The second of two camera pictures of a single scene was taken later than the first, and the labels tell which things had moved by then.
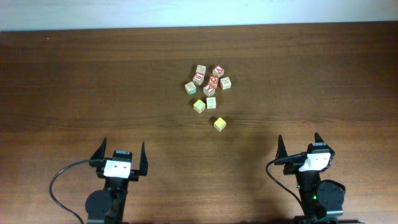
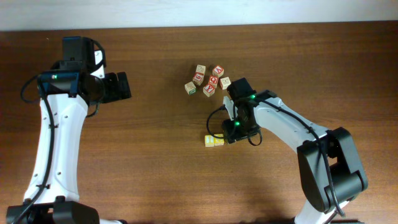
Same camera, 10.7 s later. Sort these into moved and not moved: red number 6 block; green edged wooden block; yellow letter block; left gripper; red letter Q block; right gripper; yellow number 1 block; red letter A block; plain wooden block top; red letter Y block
Moved: left gripper; right gripper; yellow letter block; yellow number 1 block
Not moved: red number 6 block; plain wooden block top; green edged wooden block; red letter Y block; red letter Q block; red letter A block
